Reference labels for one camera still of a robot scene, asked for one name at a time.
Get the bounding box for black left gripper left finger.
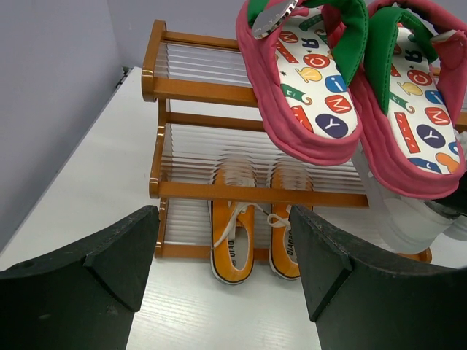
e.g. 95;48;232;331
1;205;159;349

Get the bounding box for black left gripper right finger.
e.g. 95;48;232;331
290;206;466;349

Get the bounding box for white sneaker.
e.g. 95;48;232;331
352;146;466;254

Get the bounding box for orange sneaker one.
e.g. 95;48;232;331
208;153;256;285
266;156;314;281

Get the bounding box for pink flip-flop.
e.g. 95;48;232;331
236;1;368;166

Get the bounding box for orange wooden shoe shelf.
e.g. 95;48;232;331
140;18;467;264

